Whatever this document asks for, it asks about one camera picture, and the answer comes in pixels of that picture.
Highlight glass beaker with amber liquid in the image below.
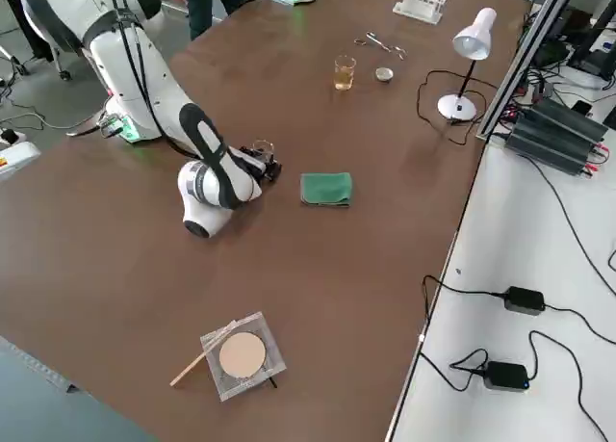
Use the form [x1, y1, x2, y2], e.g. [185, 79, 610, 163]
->
[333, 54, 357, 91]

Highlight wooden test tube clamp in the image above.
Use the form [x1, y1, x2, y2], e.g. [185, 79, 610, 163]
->
[169, 319, 240, 388]

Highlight green folded cloth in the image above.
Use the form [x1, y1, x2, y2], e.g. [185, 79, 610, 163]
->
[299, 171, 353, 208]

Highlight black lamp cable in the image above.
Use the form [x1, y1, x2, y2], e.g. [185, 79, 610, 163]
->
[416, 68, 487, 147]

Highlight small glass beaker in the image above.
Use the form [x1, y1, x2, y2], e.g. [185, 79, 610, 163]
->
[250, 139, 274, 162]

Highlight white test tube rack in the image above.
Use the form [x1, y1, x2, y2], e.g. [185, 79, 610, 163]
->
[392, 0, 449, 25]

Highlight black power adapter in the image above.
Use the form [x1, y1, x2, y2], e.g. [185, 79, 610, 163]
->
[503, 286, 547, 316]
[483, 361, 529, 393]

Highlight aluminium frame post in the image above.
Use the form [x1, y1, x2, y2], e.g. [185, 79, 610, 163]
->
[475, 0, 586, 143]

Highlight white desk lamp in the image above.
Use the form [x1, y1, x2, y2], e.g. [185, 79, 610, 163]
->
[436, 7, 498, 122]

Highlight white power strip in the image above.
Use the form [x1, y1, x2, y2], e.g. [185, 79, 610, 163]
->
[0, 127, 28, 147]

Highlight person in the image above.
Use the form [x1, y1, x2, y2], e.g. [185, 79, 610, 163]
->
[166, 0, 247, 42]

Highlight metal crucible tongs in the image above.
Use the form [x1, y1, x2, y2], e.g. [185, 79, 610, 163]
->
[354, 31, 408, 61]

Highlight black ribbed power supply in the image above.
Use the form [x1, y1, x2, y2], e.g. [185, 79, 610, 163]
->
[526, 97, 608, 144]
[502, 118, 598, 176]

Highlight white control box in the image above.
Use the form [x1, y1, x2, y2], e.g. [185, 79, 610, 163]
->
[0, 141, 42, 183]

